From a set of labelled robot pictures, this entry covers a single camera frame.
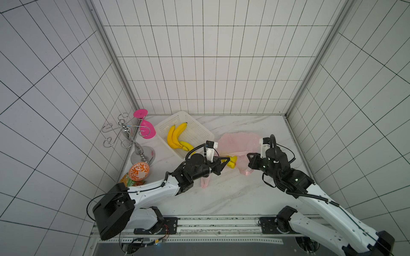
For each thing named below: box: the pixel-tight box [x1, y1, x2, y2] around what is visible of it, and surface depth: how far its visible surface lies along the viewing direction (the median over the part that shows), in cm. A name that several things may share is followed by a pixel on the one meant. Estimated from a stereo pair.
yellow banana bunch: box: [167, 122, 194, 151], surface depth 102 cm
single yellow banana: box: [221, 155, 238, 170], surface depth 74 cm
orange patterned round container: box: [128, 161, 151, 182], surface depth 90 cm
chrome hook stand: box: [101, 112, 156, 164], surface depth 81 cm
